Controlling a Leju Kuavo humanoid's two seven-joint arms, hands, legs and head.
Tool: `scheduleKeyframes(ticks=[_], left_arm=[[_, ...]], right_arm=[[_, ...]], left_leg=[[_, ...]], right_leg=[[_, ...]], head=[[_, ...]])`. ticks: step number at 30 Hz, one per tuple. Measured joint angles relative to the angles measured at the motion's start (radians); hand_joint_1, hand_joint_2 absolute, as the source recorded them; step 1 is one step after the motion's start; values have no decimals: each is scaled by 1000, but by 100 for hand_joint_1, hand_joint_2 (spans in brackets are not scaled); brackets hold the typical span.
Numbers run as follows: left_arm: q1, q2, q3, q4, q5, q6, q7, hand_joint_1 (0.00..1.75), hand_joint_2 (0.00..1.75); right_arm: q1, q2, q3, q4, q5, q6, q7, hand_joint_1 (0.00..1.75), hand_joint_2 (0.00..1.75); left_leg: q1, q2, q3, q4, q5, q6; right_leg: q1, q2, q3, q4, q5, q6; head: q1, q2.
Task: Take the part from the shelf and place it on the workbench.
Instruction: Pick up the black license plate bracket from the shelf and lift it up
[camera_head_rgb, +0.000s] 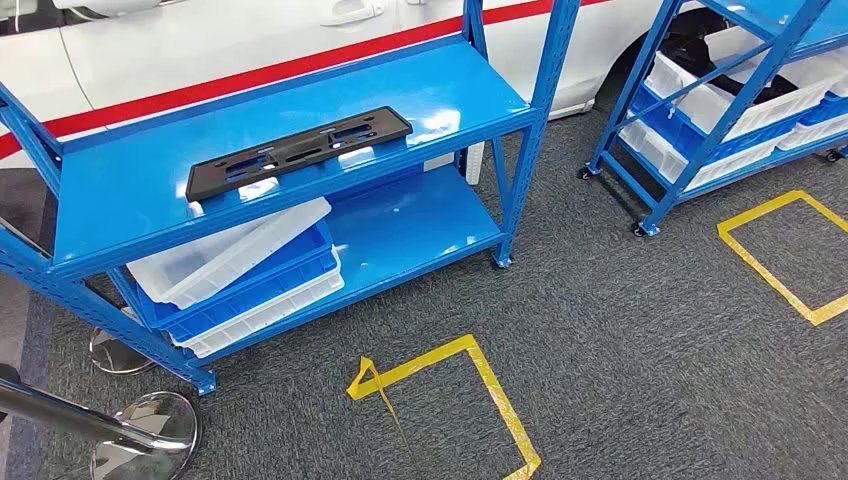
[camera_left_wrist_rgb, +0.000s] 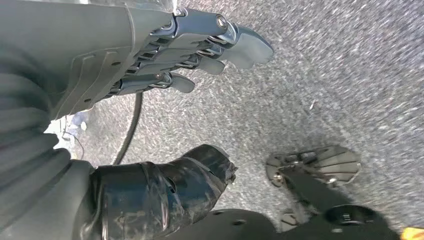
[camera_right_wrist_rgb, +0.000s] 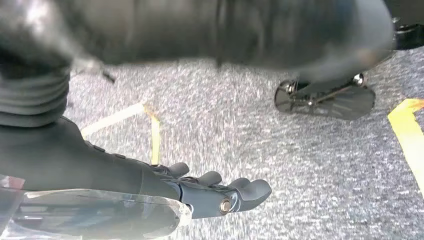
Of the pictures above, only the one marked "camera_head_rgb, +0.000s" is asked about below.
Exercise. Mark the black plastic licence plate bracket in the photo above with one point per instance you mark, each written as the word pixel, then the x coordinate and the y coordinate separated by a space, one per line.
pixel 298 152

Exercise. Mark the blue metal shelf rack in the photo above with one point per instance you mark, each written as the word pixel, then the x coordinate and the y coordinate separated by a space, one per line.
pixel 132 199

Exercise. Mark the black plastic part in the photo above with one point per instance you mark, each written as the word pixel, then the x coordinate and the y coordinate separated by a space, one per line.
pixel 696 56

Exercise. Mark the blue wheeled shelf rack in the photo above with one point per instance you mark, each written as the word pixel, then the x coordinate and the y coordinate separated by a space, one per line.
pixel 737 116

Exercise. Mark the blue plastic bin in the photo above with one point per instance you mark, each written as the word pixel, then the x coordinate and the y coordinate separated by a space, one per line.
pixel 656 109
pixel 265 291
pixel 828 109

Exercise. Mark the red barrier belt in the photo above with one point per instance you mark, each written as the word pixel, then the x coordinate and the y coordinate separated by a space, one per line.
pixel 265 75

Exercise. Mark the white car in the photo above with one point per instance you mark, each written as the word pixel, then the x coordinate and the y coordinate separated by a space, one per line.
pixel 199 46

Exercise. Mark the chrome stanchion post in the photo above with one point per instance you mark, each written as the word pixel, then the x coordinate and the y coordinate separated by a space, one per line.
pixel 146 437
pixel 119 351

